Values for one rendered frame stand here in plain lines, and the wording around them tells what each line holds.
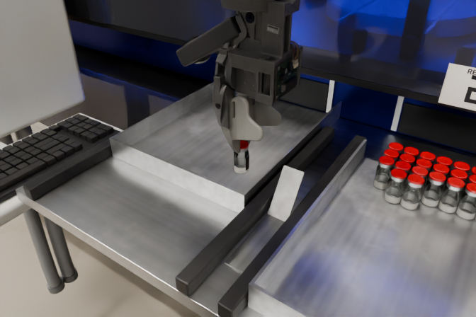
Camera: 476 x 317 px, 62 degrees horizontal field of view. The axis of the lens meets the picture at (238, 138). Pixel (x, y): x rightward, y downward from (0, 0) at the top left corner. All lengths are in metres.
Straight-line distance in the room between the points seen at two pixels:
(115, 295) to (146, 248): 1.12
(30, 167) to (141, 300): 0.90
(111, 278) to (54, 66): 0.94
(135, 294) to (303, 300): 1.20
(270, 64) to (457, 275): 0.32
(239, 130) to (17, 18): 0.58
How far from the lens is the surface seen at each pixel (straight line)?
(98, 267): 1.73
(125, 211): 0.57
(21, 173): 0.80
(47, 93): 1.01
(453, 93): 0.64
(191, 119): 0.77
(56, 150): 0.84
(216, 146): 0.68
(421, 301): 0.49
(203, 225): 0.53
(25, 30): 0.96
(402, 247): 0.54
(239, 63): 0.46
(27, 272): 1.83
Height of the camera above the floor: 1.24
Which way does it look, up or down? 31 degrees down
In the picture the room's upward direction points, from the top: straight up
